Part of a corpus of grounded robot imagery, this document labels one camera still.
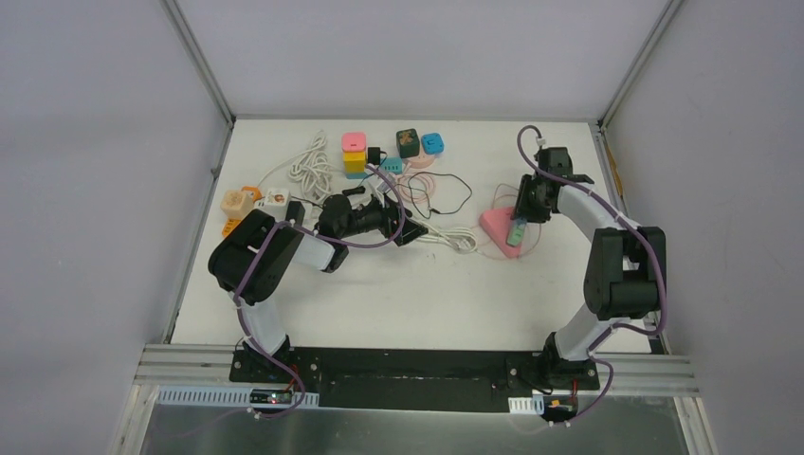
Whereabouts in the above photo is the green charger plug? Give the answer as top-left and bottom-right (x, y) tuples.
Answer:
(505, 225), (526, 247)

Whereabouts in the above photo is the pink triangular power strip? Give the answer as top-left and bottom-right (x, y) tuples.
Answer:
(479, 207), (522, 259)

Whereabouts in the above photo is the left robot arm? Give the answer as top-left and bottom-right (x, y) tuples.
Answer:
(208, 194), (429, 384)

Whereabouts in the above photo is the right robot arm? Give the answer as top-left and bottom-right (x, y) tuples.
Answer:
(511, 147), (666, 389)

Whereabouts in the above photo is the small black plug adapter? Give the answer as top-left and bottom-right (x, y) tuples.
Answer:
(366, 147), (388, 167)

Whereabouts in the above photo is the pink round socket base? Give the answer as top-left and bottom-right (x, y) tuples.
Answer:
(405, 154), (436, 170)

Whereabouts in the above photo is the teal power strip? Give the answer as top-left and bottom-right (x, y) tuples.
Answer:
(345, 156), (406, 180)

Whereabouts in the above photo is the yellow cube adapter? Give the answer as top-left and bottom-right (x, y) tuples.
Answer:
(342, 151), (367, 174)

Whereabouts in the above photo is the dark green cube adapter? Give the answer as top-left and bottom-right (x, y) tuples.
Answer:
(395, 128), (421, 159)

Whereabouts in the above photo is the pink cube adapter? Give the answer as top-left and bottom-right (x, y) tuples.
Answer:
(340, 132), (367, 154)

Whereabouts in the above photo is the black power adapter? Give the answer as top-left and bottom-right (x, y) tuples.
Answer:
(285, 200), (306, 228)

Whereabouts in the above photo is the blue cube adapter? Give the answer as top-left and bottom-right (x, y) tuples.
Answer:
(420, 133), (445, 155)

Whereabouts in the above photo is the white cube adapter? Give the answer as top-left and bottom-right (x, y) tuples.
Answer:
(254, 188), (291, 221)

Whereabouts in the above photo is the beige cube adapter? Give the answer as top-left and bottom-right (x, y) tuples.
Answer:
(220, 190), (254, 220)

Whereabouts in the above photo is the orange power strip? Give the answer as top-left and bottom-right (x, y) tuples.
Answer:
(220, 186), (262, 237)

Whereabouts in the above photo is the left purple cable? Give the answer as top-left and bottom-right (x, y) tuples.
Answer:
(232, 164), (407, 421)

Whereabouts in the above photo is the purple cable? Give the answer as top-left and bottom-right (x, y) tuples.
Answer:
(232, 164), (407, 421)
(516, 125), (668, 429)

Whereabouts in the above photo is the thin pink charging cable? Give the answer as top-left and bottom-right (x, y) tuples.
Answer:
(474, 183), (542, 260)

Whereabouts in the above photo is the black thin cable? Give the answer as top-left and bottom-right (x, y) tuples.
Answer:
(395, 172), (473, 221)

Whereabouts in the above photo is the pink coiled cable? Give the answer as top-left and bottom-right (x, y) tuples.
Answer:
(393, 171), (441, 205)

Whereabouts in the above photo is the white coiled power cable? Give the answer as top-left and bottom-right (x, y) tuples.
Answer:
(411, 216), (480, 255)

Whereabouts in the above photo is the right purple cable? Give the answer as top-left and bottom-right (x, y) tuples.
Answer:
(516, 125), (668, 429)

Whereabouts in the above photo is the white bundled cable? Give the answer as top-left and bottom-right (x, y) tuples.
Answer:
(257, 130), (338, 204)

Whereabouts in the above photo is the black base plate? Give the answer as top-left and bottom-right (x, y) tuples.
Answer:
(229, 347), (600, 412)

